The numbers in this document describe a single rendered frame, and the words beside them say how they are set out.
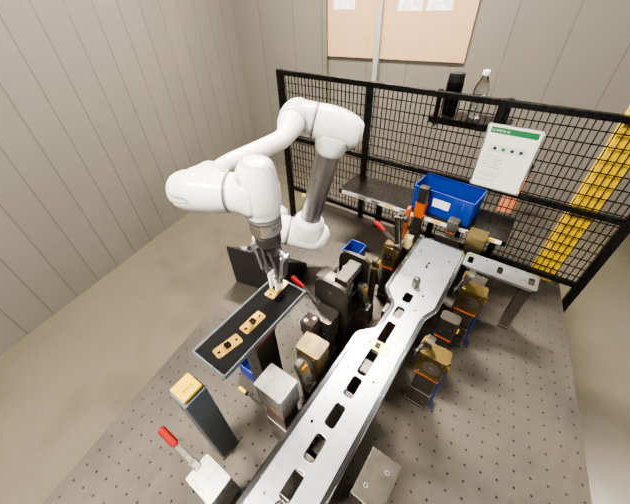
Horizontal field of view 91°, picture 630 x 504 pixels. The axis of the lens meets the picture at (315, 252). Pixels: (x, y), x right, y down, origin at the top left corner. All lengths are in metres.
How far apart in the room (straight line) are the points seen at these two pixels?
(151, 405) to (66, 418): 1.15
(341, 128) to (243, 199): 0.59
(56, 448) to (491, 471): 2.23
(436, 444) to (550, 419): 0.45
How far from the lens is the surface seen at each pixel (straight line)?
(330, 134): 1.23
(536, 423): 1.54
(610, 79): 3.62
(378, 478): 0.96
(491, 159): 1.73
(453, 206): 1.64
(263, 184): 0.74
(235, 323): 1.02
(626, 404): 2.77
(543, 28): 3.46
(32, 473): 2.57
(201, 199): 0.80
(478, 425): 1.45
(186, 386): 0.96
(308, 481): 0.98
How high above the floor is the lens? 1.96
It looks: 42 degrees down
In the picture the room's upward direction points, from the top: 2 degrees counter-clockwise
